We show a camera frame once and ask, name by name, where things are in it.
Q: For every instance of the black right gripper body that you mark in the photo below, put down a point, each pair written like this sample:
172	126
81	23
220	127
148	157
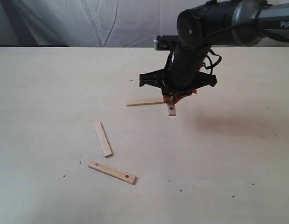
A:
181	73

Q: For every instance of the wooden stick with holes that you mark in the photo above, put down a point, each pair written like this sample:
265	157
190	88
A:
113	172
171	110

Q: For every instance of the plain wooden stick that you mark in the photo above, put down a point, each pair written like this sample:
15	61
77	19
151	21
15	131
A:
145	102
105	146

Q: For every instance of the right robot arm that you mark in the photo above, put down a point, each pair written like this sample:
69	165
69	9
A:
227	23

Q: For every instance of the white backdrop cloth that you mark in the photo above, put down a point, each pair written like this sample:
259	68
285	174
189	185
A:
89	23

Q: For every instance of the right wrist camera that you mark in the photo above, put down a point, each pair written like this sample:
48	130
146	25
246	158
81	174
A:
165	42

